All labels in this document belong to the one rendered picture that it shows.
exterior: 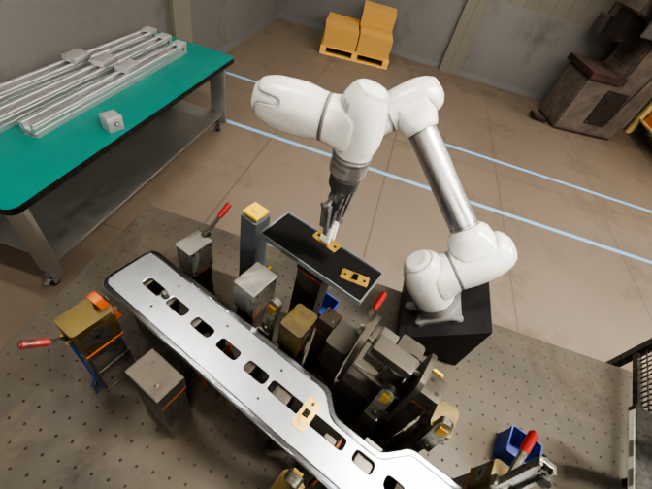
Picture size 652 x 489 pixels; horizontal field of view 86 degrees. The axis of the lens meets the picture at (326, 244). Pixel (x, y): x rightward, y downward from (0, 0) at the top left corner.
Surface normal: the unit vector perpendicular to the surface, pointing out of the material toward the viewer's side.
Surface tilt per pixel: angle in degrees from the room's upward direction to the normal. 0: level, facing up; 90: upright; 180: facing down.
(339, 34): 90
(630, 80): 90
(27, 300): 0
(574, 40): 90
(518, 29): 90
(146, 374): 0
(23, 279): 0
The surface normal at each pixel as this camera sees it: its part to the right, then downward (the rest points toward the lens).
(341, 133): -0.32, 0.64
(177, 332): 0.20, -0.66
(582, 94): -0.06, 0.73
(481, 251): -0.21, 0.11
